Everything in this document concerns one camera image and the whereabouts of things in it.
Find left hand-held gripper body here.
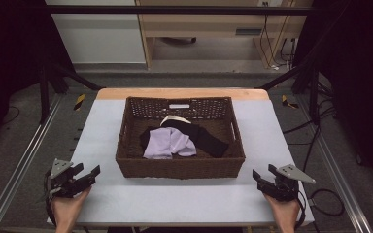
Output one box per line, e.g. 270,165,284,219
44,157,80,199

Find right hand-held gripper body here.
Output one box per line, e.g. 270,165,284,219
268,163,317,203

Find person's right hand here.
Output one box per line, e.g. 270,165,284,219
263,193,302,228

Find white table mat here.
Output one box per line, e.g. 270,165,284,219
46,98,316,228

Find yellow black floor tape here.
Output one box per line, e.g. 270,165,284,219
281,94,300,110
73,93,87,112

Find black cloth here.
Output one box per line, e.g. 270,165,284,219
139,118,230,159

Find black metal stand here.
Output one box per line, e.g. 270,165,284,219
38,62,104,125
257,59,322,125

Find brown wicker basket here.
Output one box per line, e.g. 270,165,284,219
115,95,247,181

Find lavender cloth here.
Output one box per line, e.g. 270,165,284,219
142,126,198,160

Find black curtain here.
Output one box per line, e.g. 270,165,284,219
293,0,373,198
0,0,76,156

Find white cabinet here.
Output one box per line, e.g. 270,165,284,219
44,0,147,65

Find light wooden desk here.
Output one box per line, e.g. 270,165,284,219
135,0,309,70

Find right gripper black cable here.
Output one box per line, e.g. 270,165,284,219
294,189,307,230

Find silver floor rail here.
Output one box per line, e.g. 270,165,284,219
294,95,373,233
0,92,63,233

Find black looped floor cable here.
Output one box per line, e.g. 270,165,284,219
308,188,346,217

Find white strap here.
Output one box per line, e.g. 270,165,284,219
159,115,193,128

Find black cables at desk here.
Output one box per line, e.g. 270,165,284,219
259,1,298,70

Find black horizontal frame bar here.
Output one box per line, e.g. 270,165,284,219
43,4,317,17

